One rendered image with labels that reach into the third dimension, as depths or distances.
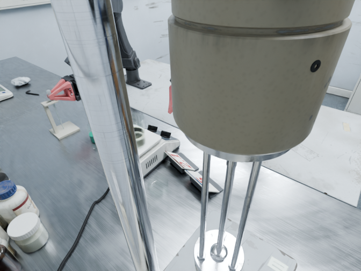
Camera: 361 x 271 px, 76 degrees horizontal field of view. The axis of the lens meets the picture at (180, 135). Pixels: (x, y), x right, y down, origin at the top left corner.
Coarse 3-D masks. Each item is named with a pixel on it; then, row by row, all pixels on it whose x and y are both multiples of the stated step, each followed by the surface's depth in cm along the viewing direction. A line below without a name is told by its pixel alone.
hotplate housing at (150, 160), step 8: (160, 144) 67; (168, 144) 69; (176, 144) 73; (152, 152) 65; (160, 152) 67; (144, 160) 62; (152, 160) 65; (160, 160) 69; (144, 168) 63; (152, 168) 67; (144, 176) 65
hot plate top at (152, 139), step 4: (148, 132) 68; (152, 132) 68; (148, 136) 67; (152, 136) 67; (156, 136) 67; (160, 136) 67; (148, 140) 65; (152, 140) 65; (156, 140) 65; (160, 140) 66; (148, 144) 64; (152, 144) 64; (140, 148) 62; (144, 148) 62; (148, 148) 63; (140, 152) 61; (144, 152) 62
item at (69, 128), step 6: (42, 102) 77; (48, 102) 78; (54, 102) 77; (48, 108) 78; (48, 114) 78; (54, 126) 81; (60, 126) 86; (66, 126) 86; (72, 126) 86; (54, 132) 83; (60, 132) 83; (66, 132) 83; (72, 132) 84; (60, 138) 81
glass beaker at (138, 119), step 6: (132, 114) 62; (138, 114) 62; (138, 120) 63; (138, 126) 59; (144, 126) 61; (138, 132) 59; (144, 132) 62; (138, 138) 60; (144, 138) 62; (138, 144) 61; (144, 144) 63
